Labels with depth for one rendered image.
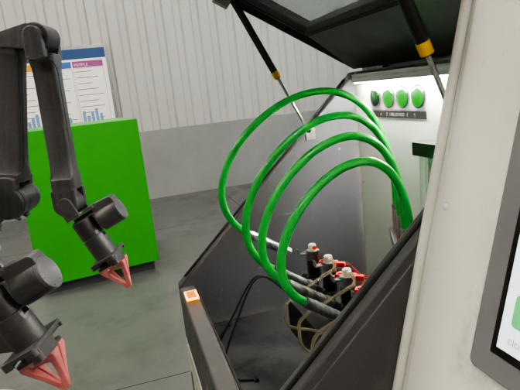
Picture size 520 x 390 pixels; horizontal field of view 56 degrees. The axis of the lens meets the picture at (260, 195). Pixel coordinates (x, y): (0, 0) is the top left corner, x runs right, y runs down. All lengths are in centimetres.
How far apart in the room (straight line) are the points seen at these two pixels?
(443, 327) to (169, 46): 693
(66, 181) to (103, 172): 290
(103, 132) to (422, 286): 359
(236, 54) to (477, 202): 706
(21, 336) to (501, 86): 75
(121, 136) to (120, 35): 343
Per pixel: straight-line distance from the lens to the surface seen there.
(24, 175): 127
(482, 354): 60
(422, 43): 70
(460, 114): 65
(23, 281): 83
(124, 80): 731
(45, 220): 414
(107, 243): 125
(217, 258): 130
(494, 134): 60
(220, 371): 93
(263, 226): 79
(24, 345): 87
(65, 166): 122
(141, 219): 422
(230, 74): 750
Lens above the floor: 143
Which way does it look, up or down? 12 degrees down
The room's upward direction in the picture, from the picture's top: 6 degrees counter-clockwise
